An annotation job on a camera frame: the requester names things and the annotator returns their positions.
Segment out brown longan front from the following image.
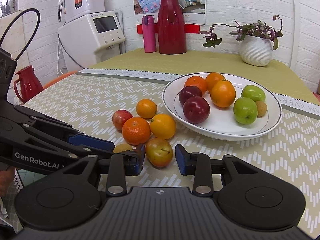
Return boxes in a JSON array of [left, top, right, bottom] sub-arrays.
[[112, 143, 133, 153]]

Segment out brown longan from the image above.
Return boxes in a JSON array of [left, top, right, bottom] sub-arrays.
[[112, 143, 133, 153], [255, 101, 267, 118]]

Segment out mandarin orange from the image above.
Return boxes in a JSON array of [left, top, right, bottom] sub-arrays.
[[122, 117, 151, 146], [184, 75, 207, 94]]

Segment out red yellow plum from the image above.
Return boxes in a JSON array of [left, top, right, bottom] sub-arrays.
[[145, 138, 173, 168]]

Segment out red apple back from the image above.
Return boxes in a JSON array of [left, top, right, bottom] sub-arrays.
[[112, 109, 133, 132]]

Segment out yellow orange kumquat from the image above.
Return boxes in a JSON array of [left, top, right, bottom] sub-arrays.
[[150, 114, 176, 140]]

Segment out dark red plum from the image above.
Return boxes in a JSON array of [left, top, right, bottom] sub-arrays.
[[183, 96, 210, 124], [178, 86, 202, 106]]

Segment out small orange back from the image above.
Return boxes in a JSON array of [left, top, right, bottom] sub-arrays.
[[136, 99, 157, 119]]

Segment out green apple round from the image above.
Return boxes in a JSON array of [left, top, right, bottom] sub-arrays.
[[233, 97, 258, 125]]

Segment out large orange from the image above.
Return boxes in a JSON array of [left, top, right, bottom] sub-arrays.
[[210, 79, 236, 108]]

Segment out mandarin orange front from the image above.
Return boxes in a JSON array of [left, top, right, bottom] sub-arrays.
[[184, 75, 207, 94]]

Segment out brown longan back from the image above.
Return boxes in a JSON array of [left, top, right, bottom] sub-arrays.
[[255, 101, 267, 118]]

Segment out green apple oblong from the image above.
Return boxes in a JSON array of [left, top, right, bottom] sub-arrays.
[[241, 85, 266, 102]]

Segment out person left hand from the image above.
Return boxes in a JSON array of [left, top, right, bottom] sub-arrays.
[[0, 166, 16, 197]]

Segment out white ceramic plate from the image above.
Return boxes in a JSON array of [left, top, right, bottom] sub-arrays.
[[162, 71, 283, 142]]

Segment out small red pitcher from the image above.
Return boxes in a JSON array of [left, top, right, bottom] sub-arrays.
[[13, 65, 44, 103]]

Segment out orange chair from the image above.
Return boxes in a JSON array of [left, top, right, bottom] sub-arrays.
[[43, 71, 77, 89]]

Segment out white water dispenser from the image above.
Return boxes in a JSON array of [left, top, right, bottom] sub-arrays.
[[58, 10, 125, 72]]

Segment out dark red thermos jug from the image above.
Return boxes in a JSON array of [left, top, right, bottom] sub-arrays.
[[157, 0, 187, 54]]

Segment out pink thermos bottle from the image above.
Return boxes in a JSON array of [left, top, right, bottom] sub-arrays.
[[142, 15, 156, 53]]

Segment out white ribbed plant pot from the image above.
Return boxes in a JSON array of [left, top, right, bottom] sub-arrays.
[[239, 35, 273, 67]]

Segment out purple green trailing plant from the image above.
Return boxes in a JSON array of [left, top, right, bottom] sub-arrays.
[[200, 15, 284, 50]]

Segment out black cable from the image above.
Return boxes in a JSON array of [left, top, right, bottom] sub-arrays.
[[0, 8, 41, 62]]

